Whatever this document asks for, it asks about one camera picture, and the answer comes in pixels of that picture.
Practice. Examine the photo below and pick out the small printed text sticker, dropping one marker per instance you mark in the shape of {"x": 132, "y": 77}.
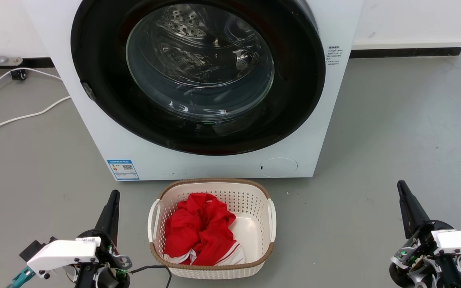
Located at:
{"x": 333, "y": 55}

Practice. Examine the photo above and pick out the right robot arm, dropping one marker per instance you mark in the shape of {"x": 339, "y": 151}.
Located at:
{"x": 446, "y": 276}

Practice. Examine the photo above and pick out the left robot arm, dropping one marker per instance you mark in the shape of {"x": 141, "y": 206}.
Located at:
{"x": 88, "y": 280}

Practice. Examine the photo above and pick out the cream plastic laundry basket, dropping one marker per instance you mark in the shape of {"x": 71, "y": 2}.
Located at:
{"x": 254, "y": 200}

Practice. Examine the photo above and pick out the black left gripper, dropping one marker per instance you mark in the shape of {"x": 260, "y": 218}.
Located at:
{"x": 106, "y": 260}

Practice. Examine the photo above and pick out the stainless steel washer drum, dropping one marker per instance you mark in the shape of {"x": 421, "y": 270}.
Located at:
{"x": 182, "y": 24}

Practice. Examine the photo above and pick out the round white filter cover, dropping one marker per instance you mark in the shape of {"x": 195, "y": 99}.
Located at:
{"x": 278, "y": 167}

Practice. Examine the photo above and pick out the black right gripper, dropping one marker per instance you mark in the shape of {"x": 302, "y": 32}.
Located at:
{"x": 426, "y": 240}

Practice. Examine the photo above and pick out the white front-load washing machine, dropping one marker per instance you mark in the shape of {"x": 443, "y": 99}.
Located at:
{"x": 296, "y": 152}

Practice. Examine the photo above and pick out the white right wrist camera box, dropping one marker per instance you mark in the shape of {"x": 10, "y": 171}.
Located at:
{"x": 460, "y": 242}

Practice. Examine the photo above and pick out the red and white garment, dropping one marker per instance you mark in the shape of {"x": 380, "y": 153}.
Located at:
{"x": 198, "y": 228}

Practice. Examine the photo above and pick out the round black glass washer door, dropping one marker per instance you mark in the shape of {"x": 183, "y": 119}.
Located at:
{"x": 102, "y": 60}

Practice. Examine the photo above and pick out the blue energy label sticker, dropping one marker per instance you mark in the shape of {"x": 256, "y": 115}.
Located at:
{"x": 123, "y": 170}

